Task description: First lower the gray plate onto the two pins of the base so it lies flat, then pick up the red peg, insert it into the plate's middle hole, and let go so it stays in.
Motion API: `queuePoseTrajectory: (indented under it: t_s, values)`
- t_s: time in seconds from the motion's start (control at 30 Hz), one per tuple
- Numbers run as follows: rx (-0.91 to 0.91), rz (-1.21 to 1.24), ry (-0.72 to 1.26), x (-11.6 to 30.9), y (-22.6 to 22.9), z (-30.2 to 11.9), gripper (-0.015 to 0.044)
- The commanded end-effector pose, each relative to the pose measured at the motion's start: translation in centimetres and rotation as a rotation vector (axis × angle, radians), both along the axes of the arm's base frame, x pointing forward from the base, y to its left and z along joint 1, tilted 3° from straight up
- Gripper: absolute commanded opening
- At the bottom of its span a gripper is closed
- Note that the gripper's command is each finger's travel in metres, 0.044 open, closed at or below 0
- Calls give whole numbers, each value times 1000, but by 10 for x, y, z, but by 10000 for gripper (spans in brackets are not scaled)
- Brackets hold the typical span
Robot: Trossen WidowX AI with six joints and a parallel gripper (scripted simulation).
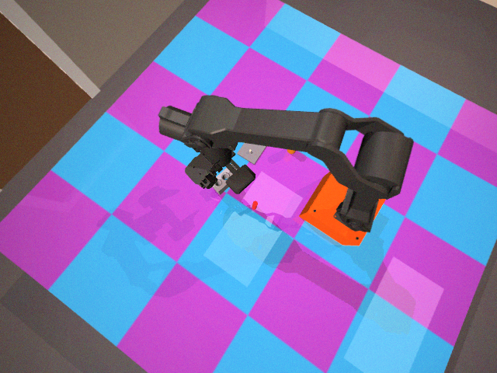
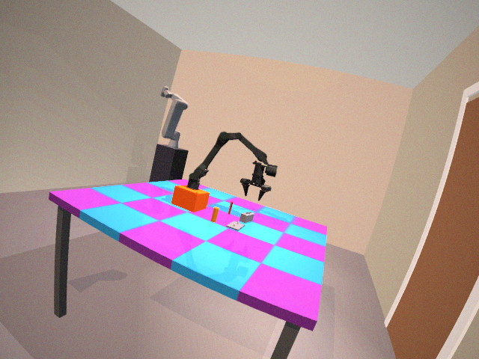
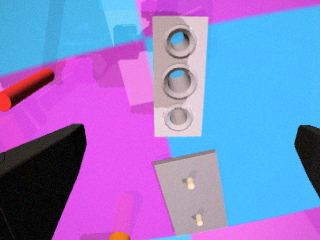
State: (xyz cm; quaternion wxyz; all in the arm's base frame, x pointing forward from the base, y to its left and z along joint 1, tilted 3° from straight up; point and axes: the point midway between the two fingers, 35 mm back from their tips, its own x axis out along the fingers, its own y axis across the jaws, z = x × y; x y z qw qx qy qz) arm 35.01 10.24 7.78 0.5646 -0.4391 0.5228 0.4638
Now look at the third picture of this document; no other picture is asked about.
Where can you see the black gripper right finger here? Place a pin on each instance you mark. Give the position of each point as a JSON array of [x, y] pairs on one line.
[[307, 146]]

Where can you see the red peg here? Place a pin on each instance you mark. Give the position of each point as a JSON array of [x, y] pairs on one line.
[[17, 93]]

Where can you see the orange peg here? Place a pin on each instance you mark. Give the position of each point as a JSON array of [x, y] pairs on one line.
[[119, 236]]

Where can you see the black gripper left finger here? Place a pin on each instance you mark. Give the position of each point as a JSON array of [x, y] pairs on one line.
[[36, 179]]

